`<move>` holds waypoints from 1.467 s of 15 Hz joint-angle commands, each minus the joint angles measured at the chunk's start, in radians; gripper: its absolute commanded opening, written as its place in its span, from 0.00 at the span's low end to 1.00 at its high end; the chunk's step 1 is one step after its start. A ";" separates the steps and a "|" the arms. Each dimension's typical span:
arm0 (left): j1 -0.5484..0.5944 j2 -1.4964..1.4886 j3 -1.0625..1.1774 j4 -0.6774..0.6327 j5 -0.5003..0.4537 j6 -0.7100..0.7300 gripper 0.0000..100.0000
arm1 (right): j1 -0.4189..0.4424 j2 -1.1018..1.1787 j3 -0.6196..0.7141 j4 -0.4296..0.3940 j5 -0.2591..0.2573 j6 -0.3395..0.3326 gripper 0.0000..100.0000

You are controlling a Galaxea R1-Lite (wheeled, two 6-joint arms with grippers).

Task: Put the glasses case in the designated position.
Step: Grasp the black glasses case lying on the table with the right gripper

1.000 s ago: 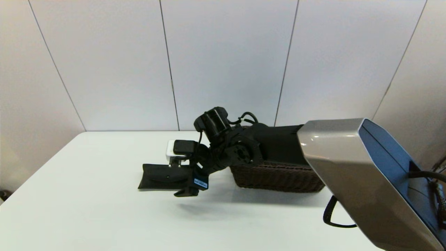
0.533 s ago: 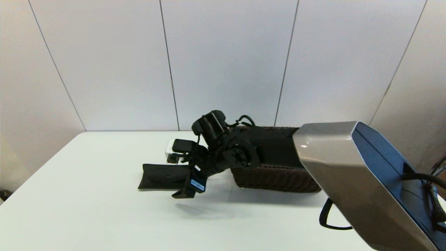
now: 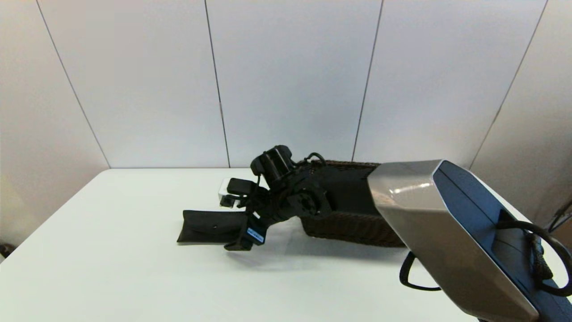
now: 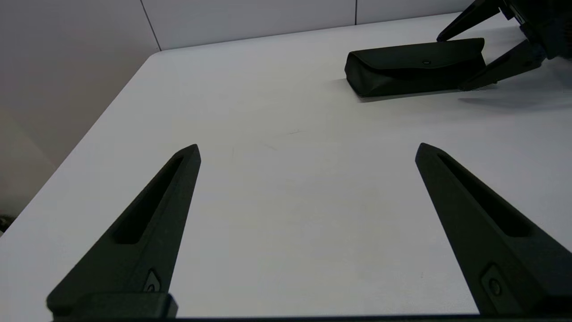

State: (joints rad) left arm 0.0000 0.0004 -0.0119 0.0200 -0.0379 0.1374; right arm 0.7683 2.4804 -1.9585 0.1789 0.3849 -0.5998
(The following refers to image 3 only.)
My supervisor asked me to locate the black leather glasses case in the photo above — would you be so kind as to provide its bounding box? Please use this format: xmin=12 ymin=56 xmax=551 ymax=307
xmin=177 ymin=210 xmax=249 ymax=244

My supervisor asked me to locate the dark brown wicker basket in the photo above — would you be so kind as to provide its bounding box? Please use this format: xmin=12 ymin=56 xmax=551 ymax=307
xmin=299 ymin=160 xmax=407 ymax=247

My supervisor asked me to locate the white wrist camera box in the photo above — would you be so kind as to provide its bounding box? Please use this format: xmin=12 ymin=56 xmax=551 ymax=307
xmin=218 ymin=178 xmax=258 ymax=209

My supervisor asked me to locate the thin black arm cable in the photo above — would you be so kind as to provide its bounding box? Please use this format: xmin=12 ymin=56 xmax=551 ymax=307
xmin=399 ymin=250 xmax=443 ymax=292

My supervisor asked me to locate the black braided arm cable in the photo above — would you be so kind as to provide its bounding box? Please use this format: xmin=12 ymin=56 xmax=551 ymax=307
xmin=495 ymin=219 xmax=572 ymax=298

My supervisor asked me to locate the black background cable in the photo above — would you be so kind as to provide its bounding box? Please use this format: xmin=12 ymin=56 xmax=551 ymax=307
xmin=547 ymin=200 xmax=572 ymax=233

